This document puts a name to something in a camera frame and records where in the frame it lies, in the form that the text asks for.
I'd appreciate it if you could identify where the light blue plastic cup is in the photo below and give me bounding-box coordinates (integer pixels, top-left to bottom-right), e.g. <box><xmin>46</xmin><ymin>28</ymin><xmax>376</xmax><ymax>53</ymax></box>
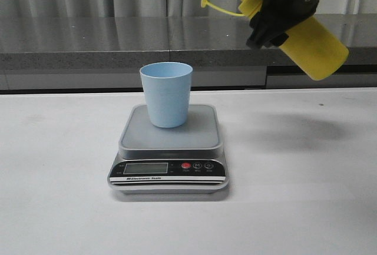
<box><xmin>140</xmin><ymin>62</ymin><xmax>193</xmax><ymax>128</ymax></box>

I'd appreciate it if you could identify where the silver electronic kitchen scale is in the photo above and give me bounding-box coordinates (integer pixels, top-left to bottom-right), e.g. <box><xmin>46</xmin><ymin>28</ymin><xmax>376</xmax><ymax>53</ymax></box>
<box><xmin>107</xmin><ymin>104</ymin><xmax>229</xmax><ymax>194</ymax></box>

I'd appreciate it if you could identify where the grey stone counter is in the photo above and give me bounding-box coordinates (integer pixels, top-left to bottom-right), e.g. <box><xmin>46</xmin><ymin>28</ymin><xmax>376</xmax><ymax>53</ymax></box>
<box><xmin>1</xmin><ymin>14</ymin><xmax>376</xmax><ymax>93</ymax></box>

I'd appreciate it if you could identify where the yellow squeeze bottle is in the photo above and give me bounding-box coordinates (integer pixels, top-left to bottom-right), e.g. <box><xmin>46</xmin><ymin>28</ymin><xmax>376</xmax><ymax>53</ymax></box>
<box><xmin>200</xmin><ymin>0</ymin><xmax>349</xmax><ymax>81</ymax></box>

